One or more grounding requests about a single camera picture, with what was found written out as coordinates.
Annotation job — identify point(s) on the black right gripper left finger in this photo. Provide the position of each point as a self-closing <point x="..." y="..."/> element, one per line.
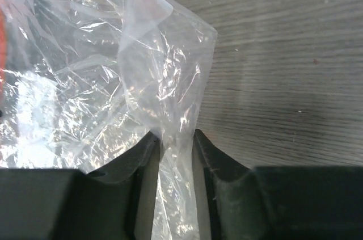
<point x="115" y="201"/>

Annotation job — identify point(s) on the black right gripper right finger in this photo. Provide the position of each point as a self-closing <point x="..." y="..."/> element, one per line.
<point x="273" y="202"/>

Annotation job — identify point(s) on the clear zip bag orange zipper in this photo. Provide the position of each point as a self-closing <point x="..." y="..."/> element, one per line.
<point x="82" y="81"/>

